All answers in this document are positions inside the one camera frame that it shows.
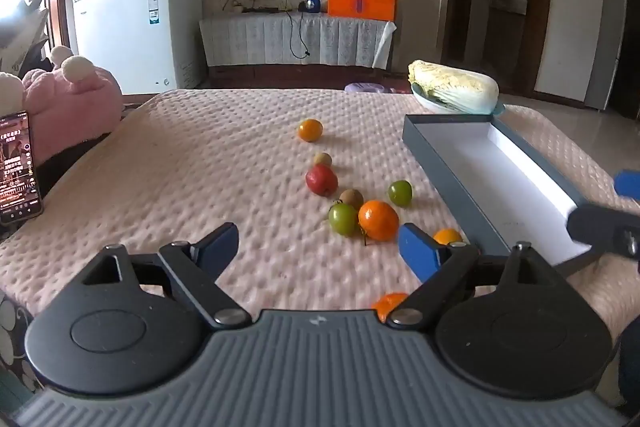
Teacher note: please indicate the red apple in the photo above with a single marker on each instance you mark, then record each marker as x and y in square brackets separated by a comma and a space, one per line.
[321, 180]

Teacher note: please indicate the dark cloth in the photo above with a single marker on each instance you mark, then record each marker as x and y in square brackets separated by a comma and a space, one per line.
[631, 362]

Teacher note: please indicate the light blue plate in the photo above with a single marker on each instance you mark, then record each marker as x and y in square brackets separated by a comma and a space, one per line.
[497, 109]

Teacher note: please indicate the large orange with stem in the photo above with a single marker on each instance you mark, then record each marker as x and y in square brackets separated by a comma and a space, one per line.
[378, 220]

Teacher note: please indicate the small orange tangerine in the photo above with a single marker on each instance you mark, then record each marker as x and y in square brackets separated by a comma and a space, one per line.
[310, 130]

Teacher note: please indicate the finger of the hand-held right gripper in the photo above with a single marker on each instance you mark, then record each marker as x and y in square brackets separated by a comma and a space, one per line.
[629, 184]
[600, 227]

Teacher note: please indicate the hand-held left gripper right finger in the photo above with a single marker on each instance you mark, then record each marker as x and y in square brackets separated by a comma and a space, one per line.
[417, 252]

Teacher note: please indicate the white chest freezer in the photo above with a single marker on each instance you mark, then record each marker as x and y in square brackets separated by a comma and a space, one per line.
[125, 37]

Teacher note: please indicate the flat black device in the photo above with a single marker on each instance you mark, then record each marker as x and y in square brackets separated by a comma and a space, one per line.
[260, 10]

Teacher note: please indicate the floral bedsheet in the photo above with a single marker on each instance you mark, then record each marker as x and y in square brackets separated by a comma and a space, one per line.
[10, 337]

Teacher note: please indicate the napa cabbage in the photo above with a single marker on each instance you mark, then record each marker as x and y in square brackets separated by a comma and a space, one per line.
[460, 87]

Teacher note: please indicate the pink dotted blanket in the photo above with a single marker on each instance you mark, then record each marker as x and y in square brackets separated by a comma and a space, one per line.
[200, 167]

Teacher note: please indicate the green tomato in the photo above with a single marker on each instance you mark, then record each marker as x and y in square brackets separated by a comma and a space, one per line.
[342, 219]

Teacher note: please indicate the brown kiwi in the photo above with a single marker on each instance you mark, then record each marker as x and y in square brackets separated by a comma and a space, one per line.
[351, 198]

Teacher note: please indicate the small brown longan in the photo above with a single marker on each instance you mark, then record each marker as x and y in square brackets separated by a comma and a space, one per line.
[323, 160]

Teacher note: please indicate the black smartphone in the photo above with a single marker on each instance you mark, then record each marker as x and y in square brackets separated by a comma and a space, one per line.
[17, 167]

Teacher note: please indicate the purple plastic object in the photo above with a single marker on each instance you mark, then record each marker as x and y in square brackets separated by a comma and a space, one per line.
[365, 87]

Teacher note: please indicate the round green fruit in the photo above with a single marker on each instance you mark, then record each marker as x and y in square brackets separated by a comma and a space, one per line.
[400, 193]

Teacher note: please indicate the grey cardboard box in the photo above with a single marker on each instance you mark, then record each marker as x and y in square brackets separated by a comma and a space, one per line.
[500, 167]

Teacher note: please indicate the cabinet with white cloth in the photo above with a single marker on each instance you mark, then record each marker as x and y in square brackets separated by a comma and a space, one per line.
[260, 39]

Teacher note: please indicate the pink plush toy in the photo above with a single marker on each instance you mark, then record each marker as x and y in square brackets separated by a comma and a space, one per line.
[75, 107]

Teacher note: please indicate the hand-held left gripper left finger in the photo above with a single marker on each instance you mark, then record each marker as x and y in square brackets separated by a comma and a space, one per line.
[220, 249]

